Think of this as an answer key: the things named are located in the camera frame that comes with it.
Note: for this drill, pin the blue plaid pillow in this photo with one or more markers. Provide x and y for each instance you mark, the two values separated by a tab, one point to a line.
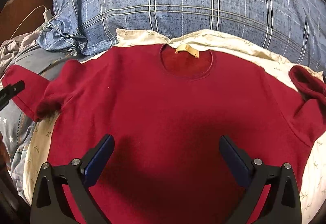
292	28

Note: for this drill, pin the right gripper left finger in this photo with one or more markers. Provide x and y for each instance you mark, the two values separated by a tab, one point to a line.
49	203

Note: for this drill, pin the dark red sweater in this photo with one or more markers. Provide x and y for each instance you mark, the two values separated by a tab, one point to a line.
166	112

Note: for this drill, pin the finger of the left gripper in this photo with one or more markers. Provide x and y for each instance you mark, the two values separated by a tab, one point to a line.
7	93

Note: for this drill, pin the brown wooden headboard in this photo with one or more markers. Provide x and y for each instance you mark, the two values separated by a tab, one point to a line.
22	16

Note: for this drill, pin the grey crumpled cloth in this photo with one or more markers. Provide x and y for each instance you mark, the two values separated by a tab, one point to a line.
10	48

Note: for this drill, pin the cream leaf-print pillow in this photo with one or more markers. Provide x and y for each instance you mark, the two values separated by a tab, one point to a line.
312	193

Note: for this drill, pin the white phone charger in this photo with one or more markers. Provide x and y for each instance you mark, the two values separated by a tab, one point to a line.
47	15

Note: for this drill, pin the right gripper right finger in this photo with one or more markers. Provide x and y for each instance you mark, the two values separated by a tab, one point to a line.
282	204

